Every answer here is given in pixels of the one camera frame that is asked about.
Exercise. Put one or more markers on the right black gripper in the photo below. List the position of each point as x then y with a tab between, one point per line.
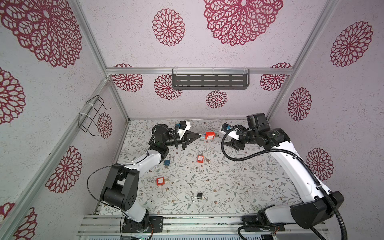
234	144

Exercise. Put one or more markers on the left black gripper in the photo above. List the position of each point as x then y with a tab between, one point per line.
185	139

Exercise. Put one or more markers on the red padlock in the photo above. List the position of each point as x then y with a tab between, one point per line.
201	159
162	181
209	135

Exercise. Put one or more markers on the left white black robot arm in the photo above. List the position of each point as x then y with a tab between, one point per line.
121	186

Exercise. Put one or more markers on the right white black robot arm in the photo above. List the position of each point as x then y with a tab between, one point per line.
318	202

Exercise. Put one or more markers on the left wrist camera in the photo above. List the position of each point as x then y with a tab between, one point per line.
183	126

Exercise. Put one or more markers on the grey slotted wall shelf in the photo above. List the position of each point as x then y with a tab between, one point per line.
210	81

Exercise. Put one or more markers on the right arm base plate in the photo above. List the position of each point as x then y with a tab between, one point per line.
252	223

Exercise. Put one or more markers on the black wire wall basket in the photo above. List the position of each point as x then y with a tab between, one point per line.
96	121

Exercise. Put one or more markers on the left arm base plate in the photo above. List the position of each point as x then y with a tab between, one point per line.
149	224

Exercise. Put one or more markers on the aluminium front rail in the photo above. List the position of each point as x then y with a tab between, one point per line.
221	224

